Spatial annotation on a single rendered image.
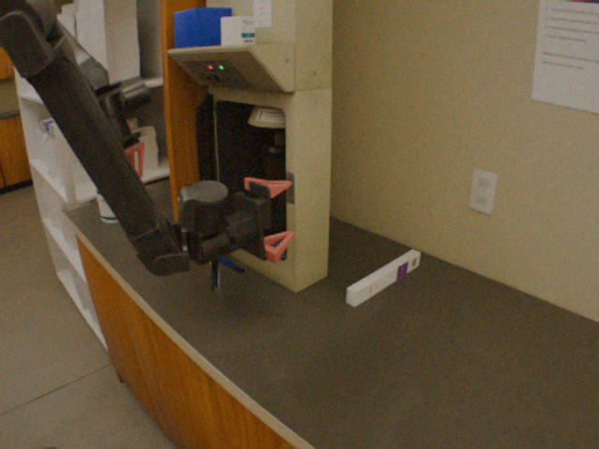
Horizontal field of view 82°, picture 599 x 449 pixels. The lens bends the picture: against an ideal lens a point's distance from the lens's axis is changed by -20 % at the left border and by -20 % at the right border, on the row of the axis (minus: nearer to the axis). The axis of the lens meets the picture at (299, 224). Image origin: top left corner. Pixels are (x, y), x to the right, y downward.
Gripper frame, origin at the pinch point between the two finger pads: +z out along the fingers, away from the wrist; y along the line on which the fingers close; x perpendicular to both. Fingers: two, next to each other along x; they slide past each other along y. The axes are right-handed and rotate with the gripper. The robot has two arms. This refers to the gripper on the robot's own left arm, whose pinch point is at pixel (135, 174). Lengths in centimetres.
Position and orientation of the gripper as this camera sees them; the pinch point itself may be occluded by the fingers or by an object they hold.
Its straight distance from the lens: 100.4
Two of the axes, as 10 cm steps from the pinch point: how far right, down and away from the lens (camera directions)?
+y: -7.0, -0.6, 7.2
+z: 3.1, 8.8, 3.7
